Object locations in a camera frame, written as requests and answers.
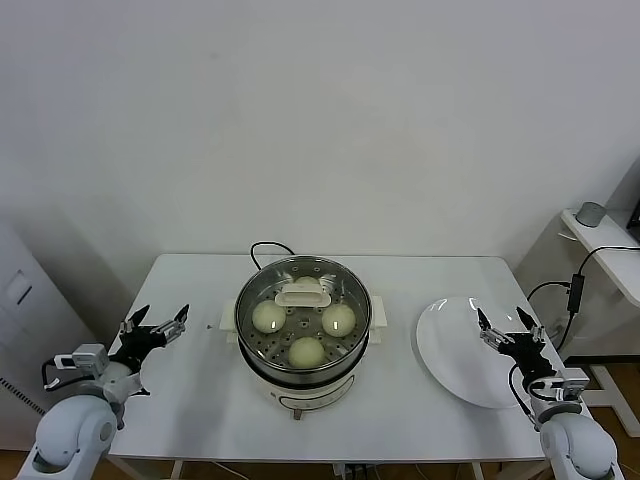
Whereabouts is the round glass pot lid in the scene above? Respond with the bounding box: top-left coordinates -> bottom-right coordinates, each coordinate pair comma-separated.
234,255 -> 373,374

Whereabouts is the grey cylinder object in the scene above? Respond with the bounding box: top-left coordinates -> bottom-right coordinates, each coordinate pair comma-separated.
574,201 -> 606,227

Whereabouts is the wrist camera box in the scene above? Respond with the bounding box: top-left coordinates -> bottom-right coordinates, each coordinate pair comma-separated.
552,368 -> 590,406
53,343 -> 109,376

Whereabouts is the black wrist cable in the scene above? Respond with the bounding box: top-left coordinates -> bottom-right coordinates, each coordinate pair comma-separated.
508,363 -> 536,424
41,360 -> 91,392

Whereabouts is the white desk base frame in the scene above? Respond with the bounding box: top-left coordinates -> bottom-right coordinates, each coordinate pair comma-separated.
589,362 -> 640,436

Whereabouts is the dark monitor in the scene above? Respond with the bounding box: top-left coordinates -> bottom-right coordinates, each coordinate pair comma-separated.
607,154 -> 640,232

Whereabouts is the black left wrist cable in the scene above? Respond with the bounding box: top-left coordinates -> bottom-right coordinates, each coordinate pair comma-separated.
41,360 -> 91,392

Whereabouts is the thin black cable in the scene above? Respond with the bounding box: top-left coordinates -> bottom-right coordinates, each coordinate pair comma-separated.
525,280 -> 571,304
555,310 -> 575,351
578,244 -> 640,276

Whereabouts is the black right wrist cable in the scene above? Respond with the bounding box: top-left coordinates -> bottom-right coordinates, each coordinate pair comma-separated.
508,363 -> 536,424

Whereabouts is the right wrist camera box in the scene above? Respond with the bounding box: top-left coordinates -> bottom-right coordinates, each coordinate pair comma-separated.
552,368 -> 590,406

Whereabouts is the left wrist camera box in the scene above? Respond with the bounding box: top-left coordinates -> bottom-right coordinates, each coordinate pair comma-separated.
53,343 -> 109,376

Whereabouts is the round white plate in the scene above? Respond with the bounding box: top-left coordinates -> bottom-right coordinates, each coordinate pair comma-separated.
412,296 -> 544,410

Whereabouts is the black cooker power cord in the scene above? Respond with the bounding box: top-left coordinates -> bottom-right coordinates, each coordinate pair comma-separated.
249,241 -> 296,274

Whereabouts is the white floor cabinet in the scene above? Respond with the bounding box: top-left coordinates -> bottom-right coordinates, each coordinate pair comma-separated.
0,219 -> 109,436

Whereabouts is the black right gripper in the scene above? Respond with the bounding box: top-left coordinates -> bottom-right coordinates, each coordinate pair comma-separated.
476,306 -> 555,380

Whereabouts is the cream electric cooker base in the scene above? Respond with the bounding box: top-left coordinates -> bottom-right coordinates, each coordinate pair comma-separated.
219,295 -> 390,421

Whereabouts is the black power adapter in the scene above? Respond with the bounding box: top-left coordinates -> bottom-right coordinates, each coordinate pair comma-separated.
567,273 -> 585,314

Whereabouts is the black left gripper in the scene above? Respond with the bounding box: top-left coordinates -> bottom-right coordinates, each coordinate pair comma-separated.
115,303 -> 191,374

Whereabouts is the perforated steel steamer basket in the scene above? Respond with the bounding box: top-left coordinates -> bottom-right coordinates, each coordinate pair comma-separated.
219,257 -> 390,386

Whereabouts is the white side desk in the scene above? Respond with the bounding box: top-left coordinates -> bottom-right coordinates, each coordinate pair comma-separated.
559,207 -> 640,304

